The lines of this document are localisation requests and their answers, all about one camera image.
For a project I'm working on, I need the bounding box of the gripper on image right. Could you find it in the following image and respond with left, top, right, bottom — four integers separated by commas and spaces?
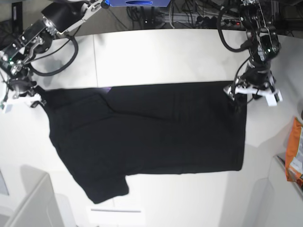
223, 65, 276, 96

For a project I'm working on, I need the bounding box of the orange snack bag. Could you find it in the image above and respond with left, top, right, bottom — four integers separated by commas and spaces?
285, 118, 303, 187

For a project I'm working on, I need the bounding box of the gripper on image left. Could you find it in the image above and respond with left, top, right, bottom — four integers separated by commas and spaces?
2, 76, 43, 108

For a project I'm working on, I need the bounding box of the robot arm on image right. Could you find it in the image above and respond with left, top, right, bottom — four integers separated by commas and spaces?
216, 0, 281, 101

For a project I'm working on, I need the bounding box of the white power strip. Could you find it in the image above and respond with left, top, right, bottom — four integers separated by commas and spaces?
159, 13, 241, 27

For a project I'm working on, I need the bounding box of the black speaker box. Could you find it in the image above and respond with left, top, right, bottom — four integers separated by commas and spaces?
11, 0, 23, 34

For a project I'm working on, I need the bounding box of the black T-shirt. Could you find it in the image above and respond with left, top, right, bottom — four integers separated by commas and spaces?
40, 81, 247, 204

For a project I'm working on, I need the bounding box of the white furniture panel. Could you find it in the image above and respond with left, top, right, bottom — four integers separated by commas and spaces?
0, 165, 76, 227

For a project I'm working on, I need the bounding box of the blue box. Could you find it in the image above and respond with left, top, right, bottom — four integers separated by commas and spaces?
107, 0, 170, 7

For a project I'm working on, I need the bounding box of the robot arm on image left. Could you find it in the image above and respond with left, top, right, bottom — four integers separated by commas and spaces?
0, 0, 108, 112

